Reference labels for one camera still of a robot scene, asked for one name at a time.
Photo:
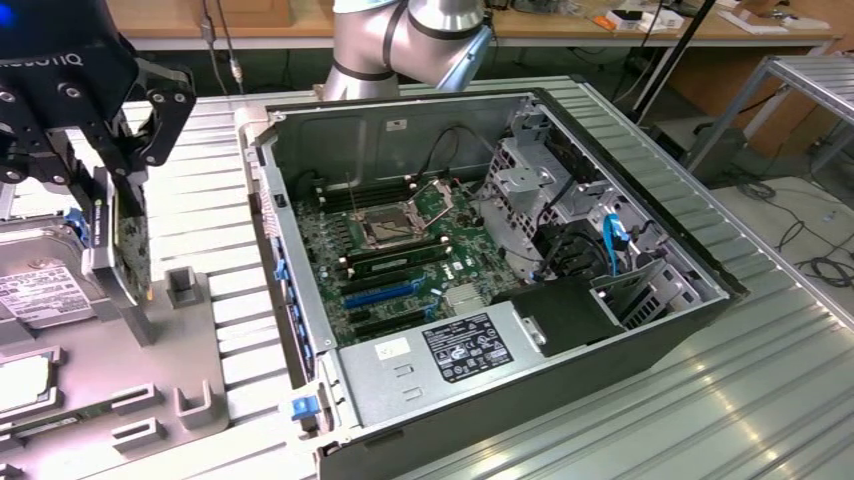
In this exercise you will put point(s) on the green motherboard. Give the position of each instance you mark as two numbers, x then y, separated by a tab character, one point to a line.
467	260

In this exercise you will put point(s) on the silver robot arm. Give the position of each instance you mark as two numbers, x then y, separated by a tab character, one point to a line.
374	45

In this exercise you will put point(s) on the silver socket cover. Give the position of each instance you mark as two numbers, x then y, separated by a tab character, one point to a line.
434	202

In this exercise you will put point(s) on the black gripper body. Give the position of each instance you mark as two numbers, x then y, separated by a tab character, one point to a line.
60	40

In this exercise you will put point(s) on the black plastic duct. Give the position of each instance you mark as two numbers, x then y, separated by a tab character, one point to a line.
568	320

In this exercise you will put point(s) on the brown cardboard box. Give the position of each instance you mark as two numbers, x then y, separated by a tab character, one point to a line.
801	6

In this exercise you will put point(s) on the hard disk with white label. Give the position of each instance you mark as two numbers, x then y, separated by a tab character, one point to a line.
34	295

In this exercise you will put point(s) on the grey parts rack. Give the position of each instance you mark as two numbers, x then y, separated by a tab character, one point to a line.
101	375

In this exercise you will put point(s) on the white flat item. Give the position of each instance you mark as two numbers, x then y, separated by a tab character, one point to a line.
754	20

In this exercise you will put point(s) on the green RAM stick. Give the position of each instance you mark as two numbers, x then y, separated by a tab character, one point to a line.
401	265
67	415

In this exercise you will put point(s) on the blue expansion slot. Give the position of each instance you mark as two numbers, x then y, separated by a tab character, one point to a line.
387	296

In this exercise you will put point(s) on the blue card retention clip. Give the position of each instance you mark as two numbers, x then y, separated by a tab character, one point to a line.
279	260

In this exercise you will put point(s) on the wooden desk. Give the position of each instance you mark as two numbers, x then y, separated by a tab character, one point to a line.
548	35

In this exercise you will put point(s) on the silver drive cage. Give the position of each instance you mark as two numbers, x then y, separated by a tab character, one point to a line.
521	190

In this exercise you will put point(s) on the thin locking lever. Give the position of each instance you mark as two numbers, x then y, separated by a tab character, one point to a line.
351	195

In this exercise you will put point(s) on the white case sticker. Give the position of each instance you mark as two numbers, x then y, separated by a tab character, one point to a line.
397	124

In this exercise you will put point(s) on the blue case latch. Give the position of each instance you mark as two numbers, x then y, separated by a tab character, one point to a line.
303	407

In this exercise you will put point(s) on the silver CPU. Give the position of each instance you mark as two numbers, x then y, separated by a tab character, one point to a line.
20	385

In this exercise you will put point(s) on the aluminium frame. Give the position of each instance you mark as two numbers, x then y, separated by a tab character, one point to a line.
801	82

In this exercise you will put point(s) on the white black small box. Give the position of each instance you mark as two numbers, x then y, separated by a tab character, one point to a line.
648	20

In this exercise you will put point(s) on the long black expansion slot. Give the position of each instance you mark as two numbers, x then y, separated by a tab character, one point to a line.
394	330
381	285
390	318

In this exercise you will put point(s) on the black stand pole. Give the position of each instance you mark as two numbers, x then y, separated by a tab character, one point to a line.
674	55

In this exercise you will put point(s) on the black RAM slot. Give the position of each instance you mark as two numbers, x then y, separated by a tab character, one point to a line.
353	274
374	185
374	196
374	180
395	254
394	250
397	258
374	190

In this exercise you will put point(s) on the silver chipset heatsink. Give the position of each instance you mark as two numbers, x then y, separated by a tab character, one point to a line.
467	300

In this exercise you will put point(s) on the green graphics card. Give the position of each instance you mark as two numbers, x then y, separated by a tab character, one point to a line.
101	225

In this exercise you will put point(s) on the CPU socket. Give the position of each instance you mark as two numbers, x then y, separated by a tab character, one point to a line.
390	227

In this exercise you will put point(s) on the black silver PC case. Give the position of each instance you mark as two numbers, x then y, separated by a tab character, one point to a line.
334	140

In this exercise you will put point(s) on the grey power supply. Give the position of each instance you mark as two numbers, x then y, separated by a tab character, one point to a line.
401	380

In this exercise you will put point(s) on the perforated metal bracket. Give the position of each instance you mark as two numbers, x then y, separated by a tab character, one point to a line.
641	295

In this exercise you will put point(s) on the orange small item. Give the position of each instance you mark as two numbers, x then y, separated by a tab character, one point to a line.
604	22

